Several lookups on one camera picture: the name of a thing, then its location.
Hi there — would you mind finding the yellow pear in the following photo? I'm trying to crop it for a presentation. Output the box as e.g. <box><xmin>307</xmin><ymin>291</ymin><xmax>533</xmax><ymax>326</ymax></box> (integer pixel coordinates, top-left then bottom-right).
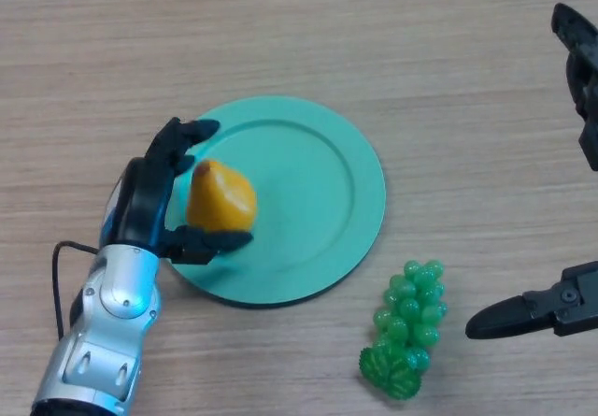
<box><xmin>186</xmin><ymin>159</ymin><xmax>258</xmax><ymax>233</ymax></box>

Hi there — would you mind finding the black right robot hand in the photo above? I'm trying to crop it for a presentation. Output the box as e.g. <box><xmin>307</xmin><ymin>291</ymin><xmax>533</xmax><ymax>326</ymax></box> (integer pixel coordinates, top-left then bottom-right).
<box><xmin>465</xmin><ymin>2</ymin><xmax>598</xmax><ymax>340</ymax></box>

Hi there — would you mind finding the green grape bunch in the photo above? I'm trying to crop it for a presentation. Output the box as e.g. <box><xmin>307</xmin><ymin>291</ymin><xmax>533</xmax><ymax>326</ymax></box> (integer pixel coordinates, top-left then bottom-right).
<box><xmin>358</xmin><ymin>259</ymin><xmax>449</xmax><ymax>401</ymax></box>

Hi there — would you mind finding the green round plate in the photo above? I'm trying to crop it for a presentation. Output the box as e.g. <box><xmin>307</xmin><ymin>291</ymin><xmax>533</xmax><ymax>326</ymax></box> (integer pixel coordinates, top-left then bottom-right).
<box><xmin>165</xmin><ymin>95</ymin><xmax>387</xmax><ymax>308</ymax></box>

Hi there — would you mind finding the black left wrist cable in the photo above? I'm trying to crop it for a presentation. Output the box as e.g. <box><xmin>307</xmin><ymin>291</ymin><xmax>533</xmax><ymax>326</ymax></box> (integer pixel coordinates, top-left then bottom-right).
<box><xmin>51</xmin><ymin>241</ymin><xmax>102</xmax><ymax>340</ymax></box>

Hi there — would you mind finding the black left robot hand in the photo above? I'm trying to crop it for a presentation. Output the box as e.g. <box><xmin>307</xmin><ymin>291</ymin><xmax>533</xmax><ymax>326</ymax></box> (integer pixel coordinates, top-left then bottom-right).
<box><xmin>98</xmin><ymin>116</ymin><xmax>254</xmax><ymax>265</ymax></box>

